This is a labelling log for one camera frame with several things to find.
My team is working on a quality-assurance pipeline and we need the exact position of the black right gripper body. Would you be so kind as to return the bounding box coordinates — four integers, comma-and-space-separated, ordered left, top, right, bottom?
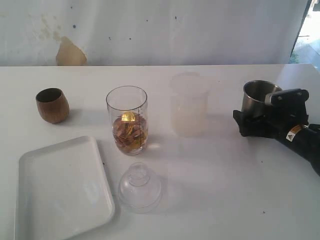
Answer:
259, 97, 309, 142

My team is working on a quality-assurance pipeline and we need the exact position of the stainless steel cup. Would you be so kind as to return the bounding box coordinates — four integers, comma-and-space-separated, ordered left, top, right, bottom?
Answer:
241, 80, 282, 118

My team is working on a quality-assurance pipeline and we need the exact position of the brown wooden cup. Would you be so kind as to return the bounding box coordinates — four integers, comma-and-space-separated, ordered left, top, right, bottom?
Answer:
35, 87, 70, 124

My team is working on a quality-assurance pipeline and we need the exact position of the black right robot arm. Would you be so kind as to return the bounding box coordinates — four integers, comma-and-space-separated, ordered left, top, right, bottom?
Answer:
233, 88, 320, 174

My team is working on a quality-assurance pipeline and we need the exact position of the clear plastic shaker cup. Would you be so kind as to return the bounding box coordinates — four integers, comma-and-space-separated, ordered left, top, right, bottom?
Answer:
106, 85, 148, 156

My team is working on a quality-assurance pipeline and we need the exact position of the clear plastic shaker lid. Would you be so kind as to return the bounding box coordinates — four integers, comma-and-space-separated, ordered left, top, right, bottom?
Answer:
118, 162, 162, 214

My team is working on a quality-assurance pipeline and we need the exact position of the translucent white plastic beaker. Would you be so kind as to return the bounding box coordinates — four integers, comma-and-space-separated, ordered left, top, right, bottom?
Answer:
170, 72, 211, 137

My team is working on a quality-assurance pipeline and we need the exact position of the white rectangular tray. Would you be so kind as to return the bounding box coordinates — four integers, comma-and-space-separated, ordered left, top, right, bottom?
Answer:
14, 136, 115, 240

